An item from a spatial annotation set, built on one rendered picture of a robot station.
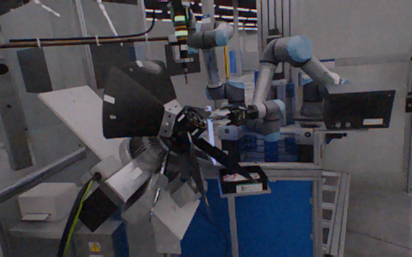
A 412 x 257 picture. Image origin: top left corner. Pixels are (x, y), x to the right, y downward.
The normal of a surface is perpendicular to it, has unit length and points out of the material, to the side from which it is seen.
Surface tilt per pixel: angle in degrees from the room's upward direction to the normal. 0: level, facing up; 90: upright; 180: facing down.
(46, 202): 90
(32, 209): 90
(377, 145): 90
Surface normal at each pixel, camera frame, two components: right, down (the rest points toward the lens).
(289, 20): -0.47, 0.25
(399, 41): -0.22, 0.25
